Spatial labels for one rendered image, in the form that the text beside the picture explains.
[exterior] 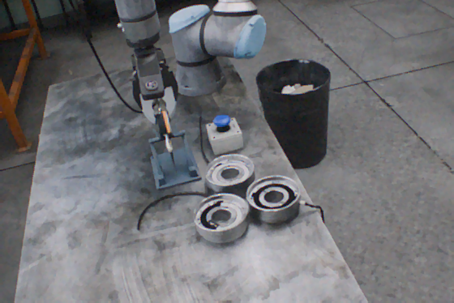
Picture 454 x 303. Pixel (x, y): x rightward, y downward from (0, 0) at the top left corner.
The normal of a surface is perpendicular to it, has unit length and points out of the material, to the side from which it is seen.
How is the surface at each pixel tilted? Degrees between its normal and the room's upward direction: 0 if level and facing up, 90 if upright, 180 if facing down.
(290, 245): 0
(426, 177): 0
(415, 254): 0
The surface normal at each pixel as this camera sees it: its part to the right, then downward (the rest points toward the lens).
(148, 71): 0.06, -0.43
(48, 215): -0.14, -0.82
